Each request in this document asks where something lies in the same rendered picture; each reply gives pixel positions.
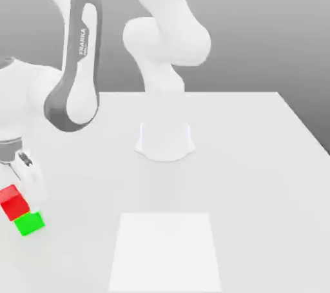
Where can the small red cube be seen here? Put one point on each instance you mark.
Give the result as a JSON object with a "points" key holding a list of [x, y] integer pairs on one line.
{"points": [[14, 206]]}

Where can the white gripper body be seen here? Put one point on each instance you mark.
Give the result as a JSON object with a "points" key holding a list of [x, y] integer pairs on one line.
{"points": [[34, 184]]}

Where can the small green cube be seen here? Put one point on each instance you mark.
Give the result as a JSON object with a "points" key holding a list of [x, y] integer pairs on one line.
{"points": [[28, 223]]}

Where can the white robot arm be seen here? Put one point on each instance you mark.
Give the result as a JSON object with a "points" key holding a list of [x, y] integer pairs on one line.
{"points": [[154, 40]]}

